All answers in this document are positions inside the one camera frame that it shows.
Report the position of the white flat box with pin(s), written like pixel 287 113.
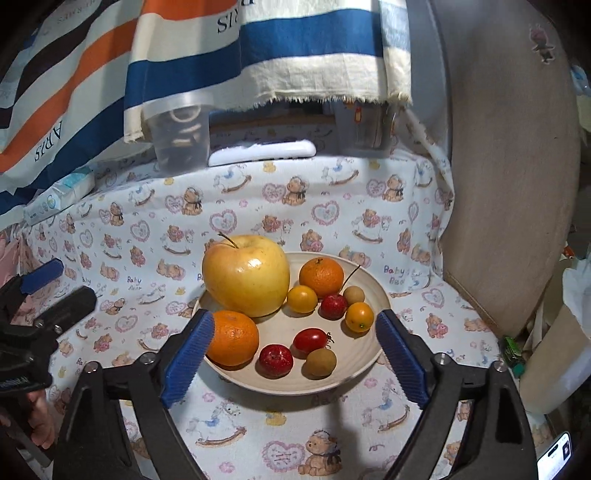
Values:
pixel 262 152

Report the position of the cream round plate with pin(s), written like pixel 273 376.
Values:
pixel 356 352

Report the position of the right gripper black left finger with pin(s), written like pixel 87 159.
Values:
pixel 147 396

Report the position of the brown longan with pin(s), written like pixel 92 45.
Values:
pixel 320 363
pixel 354 294

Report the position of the orange mandarin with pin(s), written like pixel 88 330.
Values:
pixel 323 275
pixel 235 340

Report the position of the person's hand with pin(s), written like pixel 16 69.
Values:
pixel 39 419

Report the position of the clear plastic lidded container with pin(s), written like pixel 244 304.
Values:
pixel 179 131

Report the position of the red small fruit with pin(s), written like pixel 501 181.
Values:
pixel 334 306
pixel 275 361

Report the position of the beige upholstered headboard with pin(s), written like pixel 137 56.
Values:
pixel 515 155

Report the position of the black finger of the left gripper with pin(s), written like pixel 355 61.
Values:
pixel 18 288
pixel 62 316

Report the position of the smartphone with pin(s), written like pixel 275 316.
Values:
pixel 555 458

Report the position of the red cherry tomato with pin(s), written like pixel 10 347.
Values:
pixel 311 339

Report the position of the striped Paris towel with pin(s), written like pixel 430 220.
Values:
pixel 237 55

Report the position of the baby wipes pack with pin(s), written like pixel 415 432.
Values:
pixel 60 196

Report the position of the large yellow apple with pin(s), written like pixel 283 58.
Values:
pixel 248 274

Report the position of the baby bear print cloth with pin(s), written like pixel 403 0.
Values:
pixel 140 248

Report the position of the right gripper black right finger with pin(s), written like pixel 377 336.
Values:
pixel 457 396

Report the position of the green small object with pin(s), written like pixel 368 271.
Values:
pixel 512 355

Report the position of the yellow cherry tomato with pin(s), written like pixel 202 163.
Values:
pixel 302 299

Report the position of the small orange kumquat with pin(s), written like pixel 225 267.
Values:
pixel 359 317

